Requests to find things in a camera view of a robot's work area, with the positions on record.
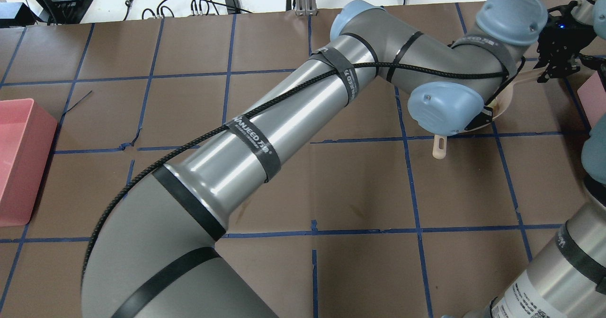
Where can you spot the black device on desk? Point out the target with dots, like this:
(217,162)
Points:
(71,11)

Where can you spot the pink plastic bin left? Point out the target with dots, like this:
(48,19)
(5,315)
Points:
(26,135)

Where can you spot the white plastic dustpan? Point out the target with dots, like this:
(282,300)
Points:
(502,101)

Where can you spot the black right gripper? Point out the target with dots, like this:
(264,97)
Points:
(559,41)

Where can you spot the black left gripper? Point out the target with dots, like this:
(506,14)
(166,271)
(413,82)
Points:
(484,118)

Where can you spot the white hand brush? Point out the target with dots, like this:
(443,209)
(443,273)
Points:
(439,149)

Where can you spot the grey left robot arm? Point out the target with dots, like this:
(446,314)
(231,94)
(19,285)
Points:
(152,252)

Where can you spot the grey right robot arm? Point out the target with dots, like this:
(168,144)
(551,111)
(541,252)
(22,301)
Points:
(566,279)

